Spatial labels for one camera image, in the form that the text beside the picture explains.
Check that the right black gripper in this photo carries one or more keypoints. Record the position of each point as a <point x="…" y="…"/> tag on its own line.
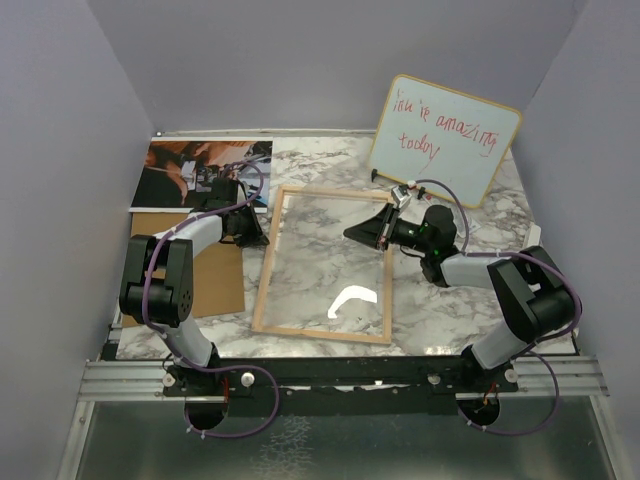
<point x="378" y="231"/>

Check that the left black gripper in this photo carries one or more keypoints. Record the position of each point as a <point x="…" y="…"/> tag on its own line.
<point x="256" y="236"/>

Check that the wooden picture frame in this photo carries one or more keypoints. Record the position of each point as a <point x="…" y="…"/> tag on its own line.
<point x="262" y="280"/>

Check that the printed photo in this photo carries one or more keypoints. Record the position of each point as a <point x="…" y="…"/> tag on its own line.
<point x="189" y="175"/>

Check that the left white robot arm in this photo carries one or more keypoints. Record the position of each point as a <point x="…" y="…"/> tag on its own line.
<point x="157" y="286"/>

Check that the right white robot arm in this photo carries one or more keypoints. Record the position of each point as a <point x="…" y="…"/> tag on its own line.
<point x="530" y="290"/>

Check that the brown cardboard backing board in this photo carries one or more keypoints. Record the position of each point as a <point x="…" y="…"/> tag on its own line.
<point x="218" y="281"/>

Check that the yellow-rimmed whiteboard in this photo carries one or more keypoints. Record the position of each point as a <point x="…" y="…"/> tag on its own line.
<point x="428" y="131"/>

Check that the white whiteboard eraser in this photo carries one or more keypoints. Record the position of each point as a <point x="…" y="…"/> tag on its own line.
<point x="533" y="236"/>

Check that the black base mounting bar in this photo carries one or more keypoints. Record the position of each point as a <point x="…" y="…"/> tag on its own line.
<point x="344" y="386"/>

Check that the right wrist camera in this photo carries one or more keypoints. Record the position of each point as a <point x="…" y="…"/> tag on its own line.
<point x="402" y="195"/>

